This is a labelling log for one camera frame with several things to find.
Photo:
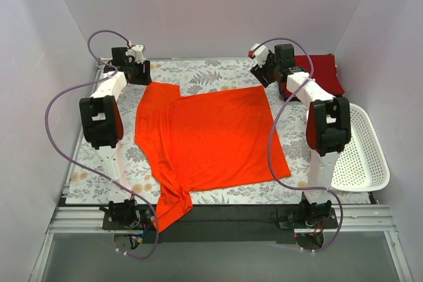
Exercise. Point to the folded dark red t-shirt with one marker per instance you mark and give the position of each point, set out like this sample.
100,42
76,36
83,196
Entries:
325,74

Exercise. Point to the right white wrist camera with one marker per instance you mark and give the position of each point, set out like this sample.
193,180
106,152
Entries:
259,54

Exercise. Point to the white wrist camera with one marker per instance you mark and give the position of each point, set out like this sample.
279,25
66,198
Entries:
259,54
135,54

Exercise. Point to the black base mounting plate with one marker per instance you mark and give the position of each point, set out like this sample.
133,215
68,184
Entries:
221,223

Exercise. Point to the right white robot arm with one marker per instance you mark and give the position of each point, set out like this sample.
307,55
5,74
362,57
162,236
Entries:
328,129

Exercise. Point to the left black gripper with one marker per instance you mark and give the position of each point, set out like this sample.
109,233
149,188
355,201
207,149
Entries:
140,75

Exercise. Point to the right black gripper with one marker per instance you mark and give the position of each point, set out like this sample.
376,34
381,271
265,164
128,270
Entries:
261,75

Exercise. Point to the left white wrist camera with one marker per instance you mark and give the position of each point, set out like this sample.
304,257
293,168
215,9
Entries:
135,54

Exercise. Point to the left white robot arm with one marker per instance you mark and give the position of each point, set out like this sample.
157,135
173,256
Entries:
103,127

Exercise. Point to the folded blue t-shirt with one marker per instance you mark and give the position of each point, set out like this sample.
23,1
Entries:
281,92

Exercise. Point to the white perforated plastic basket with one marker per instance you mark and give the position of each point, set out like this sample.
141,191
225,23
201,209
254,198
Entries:
361,167

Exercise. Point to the orange t-shirt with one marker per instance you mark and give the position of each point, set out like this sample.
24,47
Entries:
206,142

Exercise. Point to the aluminium frame rail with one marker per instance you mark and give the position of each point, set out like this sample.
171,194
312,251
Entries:
225,243

